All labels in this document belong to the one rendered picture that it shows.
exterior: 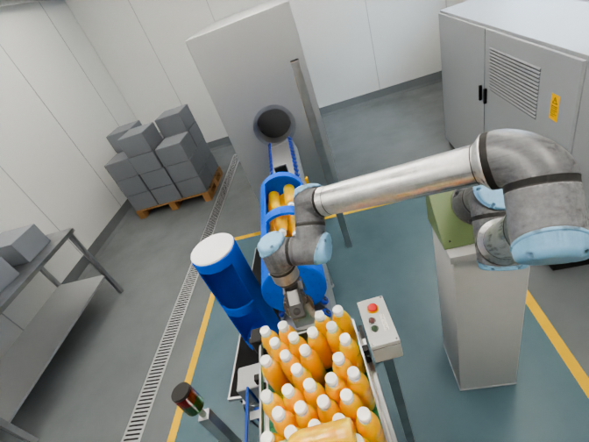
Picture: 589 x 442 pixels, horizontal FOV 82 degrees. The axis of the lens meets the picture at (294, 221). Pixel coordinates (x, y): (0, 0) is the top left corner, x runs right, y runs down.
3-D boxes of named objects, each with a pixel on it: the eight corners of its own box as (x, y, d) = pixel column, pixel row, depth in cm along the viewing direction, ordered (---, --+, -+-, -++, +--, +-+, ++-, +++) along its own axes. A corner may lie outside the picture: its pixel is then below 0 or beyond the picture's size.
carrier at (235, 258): (242, 330, 261) (252, 359, 238) (188, 248, 212) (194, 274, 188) (275, 311, 265) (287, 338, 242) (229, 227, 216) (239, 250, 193)
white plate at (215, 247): (188, 246, 211) (188, 248, 211) (193, 272, 188) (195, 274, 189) (228, 226, 215) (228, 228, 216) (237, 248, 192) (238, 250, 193)
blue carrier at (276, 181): (311, 198, 223) (293, 163, 207) (337, 298, 151) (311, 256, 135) (273, 216, 228) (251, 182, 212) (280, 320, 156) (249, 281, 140)
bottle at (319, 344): (334, 352, 138) (322, 324, 128) (334, 367, 132) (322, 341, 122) (317, 353, 140) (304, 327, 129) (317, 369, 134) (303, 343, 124)
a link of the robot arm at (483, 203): (504, 174, 125) (525, 160, 108) (511, 220, 123) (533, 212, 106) (460, 179, 129) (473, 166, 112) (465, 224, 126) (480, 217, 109)
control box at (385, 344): (386, 310, 134) (381, 294, 129) (403, 356, 118) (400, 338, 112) (361, 317, 135) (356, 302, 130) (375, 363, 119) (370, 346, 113)
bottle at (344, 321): (341, 332, 144) (329, 305, 134) (357, 331, 142) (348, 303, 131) (340, 347, 139) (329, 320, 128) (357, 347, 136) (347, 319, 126)
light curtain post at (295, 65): (351, 242, 324) (298, 58, 228) (352, 245, 319) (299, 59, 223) (344, 244, 325) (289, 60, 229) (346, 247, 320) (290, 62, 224)
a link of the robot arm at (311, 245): (323, 223, 95) (283, 227, 99) (326, 264, 93) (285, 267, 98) (332, 226, 103) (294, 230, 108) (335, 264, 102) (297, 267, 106)
